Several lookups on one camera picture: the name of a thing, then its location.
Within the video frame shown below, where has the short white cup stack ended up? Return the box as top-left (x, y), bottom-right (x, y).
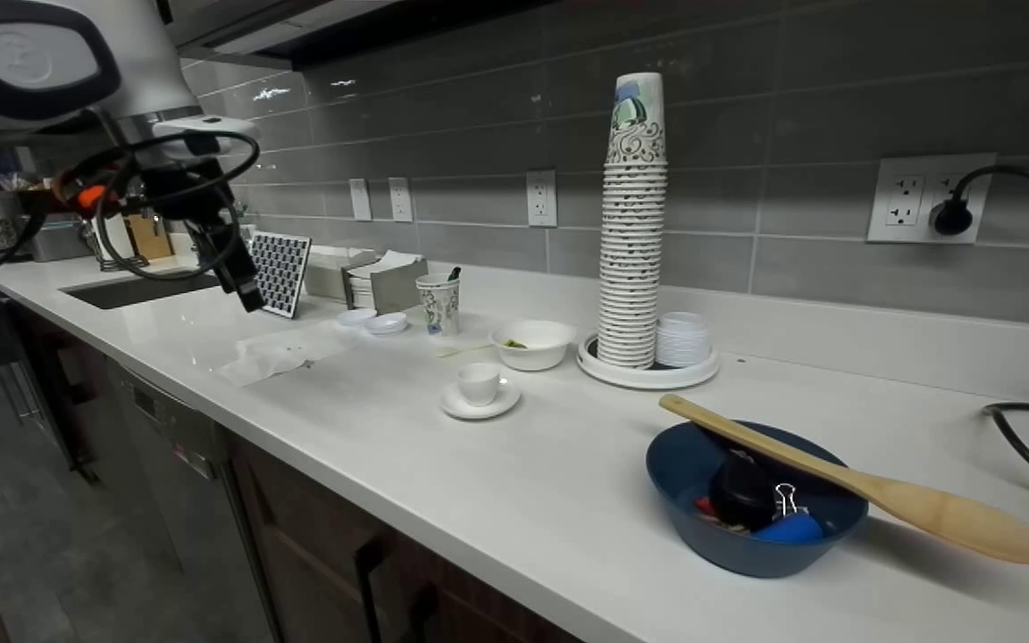
top-left (655, 308), bottom-right (715, 371)

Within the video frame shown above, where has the small white saucer plate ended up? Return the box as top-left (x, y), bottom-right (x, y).
top-left (436, 380), bottom-right (524, 425)

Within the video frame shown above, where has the white wall outlet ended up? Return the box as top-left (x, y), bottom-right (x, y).
top-left (864, 149), bottom-right (999, 251)

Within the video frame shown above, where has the black white patterned board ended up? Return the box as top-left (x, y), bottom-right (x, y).
top-left (241, 230), bottom-right (315, 324)

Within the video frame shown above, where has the grey dishwasher front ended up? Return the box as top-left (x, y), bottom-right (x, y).
top-left (52, 338), bottom-right (277, 643)

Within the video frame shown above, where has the wooden spoon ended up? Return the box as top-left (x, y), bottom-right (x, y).
top-left (656, 392), bottom-right (1029, 567)

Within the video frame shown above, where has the clear glass cup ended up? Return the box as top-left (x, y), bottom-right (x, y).
top-left (419, 264), bottom-right (463, 338)

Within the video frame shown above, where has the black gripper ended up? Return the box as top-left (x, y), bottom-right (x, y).
top-left (138, 149), bottom-right (272, 313)

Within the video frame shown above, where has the brown wooden cabinet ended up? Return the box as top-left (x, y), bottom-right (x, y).
top-left (225, 431), bottom-right (580, 643)

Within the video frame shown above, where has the black round object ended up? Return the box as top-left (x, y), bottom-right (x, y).
top-left (702, 458), bottom-right (794, 532)

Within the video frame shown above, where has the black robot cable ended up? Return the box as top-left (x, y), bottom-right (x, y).
top-left (0, 125), bottom-right (265, 287)

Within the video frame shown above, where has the kitchen sink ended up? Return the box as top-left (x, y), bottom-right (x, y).
top-left (62, 269), bottom-right (225, 313)

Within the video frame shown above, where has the dark overhead cabinet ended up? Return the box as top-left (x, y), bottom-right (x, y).
top-left (162, 0), bottom-right (565, 71)

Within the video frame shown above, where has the small white mug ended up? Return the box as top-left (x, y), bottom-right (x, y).
top-left (455, 357), bottom-right (515, 408)

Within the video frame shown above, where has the blue round object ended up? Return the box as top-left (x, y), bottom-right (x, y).
top-left (752, 511), bottom-right (831, 549)

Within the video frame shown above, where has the round white tray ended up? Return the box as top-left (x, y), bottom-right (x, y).
top-left (570, 328), bottom-right (721, 392)

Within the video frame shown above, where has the black binder clip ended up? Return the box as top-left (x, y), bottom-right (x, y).
top-left (769, 479), bottom-right (812, 526)

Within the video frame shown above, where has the white light switch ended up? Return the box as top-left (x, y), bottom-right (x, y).
top-left (521, 169), bottom-right (562, 232)
top-left (387, 176), bottom-right (419, 226)
top-left (346, 176), bottom-right (375, 226)

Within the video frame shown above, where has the black plug with cable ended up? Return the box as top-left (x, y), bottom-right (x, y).
top-left (926, 159), bottom-right (1029, 240)

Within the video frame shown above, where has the small white dish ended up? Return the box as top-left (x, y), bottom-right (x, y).
top-left (334, 308), bottom-right (413, 338)

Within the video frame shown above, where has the dark blue bowl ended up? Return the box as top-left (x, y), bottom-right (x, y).
top-left (643, 417), bottom-right (873, 582)

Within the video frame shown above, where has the tall paper cup stack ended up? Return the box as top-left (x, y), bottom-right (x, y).
top-left (592, 67), bottom-right (671, 371)

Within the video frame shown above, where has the white bowl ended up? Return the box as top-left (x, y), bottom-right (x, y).
top-left (493, 317), bottom-right (580, 376)

